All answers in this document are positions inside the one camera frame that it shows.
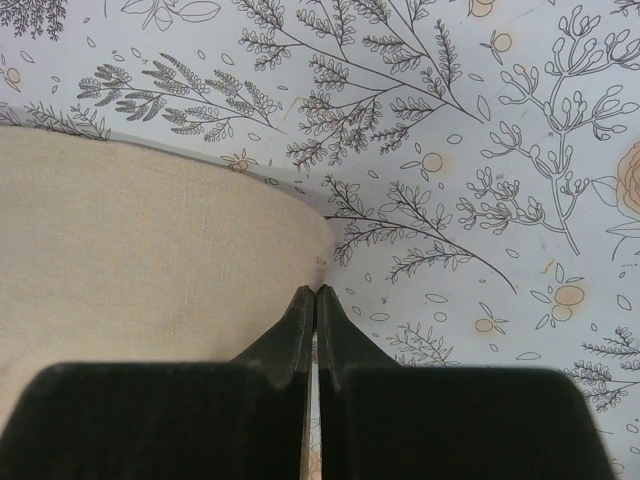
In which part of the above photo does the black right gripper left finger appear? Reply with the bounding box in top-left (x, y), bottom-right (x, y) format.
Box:
top-left (8, 287), bottom-right (313, 479)

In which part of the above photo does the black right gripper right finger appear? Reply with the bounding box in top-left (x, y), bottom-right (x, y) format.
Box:
top-left (316, 286), bottom-right (611, 480)

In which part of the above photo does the beige cloth napkin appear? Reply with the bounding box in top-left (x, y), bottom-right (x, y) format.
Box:
top-left (0, 124), bottom-right (332, 389)

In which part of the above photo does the floral patterned table mat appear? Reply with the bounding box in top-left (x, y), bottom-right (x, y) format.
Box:
top-left (1, 1), bottom-right (639, 479)

